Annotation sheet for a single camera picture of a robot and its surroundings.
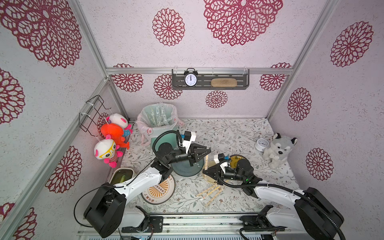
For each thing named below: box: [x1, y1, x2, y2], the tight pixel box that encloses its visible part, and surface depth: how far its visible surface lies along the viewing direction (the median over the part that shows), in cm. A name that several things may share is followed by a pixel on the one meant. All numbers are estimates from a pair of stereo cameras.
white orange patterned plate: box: [141, 175, 176, 205], surface depth 85 cm
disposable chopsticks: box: [205, 154, 209, 171], surface depth 70 cm
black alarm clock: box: [184, 67, 199, 88], surface depth 92 cm
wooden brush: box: [210, 78, 237, 88], surface depth 92 cm
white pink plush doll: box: [105, 113, 133, 135], surface depth 97 cm
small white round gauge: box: [255, 138, 270, 152], surface depth 104 cm
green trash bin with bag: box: [136, 103, 184, 152], surface depth 92 cm
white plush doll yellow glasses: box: [94, 134, 123, 168], surface depth 82 cm
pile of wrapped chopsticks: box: [195, 184, 227, 207], surface depth 85 cm
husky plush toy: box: [263, 132, 298, 170], surface depth 85 cm
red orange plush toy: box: [101, 123, 130, 150], surface depth 92 cm
